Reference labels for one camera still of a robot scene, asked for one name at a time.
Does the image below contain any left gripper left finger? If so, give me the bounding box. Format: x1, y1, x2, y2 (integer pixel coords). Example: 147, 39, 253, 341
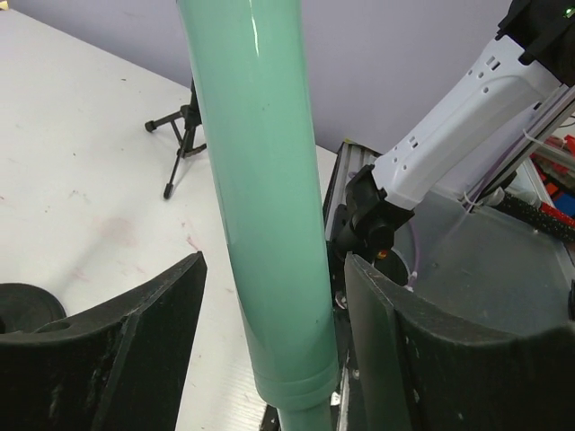
1, 253, 207, 430

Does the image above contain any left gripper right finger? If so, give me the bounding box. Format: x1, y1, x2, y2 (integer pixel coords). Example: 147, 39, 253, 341
344, 254, 574, 430

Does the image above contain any teal toy microphone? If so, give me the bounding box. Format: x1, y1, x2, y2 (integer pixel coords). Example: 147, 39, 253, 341
178, 1, 339, 430

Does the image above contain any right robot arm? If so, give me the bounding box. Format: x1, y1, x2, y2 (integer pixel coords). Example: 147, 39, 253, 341
333, 1, 574, 259

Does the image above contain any black tripod mic stand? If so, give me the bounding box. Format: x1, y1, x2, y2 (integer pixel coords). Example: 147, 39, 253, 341
144, 80, 207, 200

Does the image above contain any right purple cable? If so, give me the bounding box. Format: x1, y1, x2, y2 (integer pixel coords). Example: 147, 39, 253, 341
406, 134, 531, 288

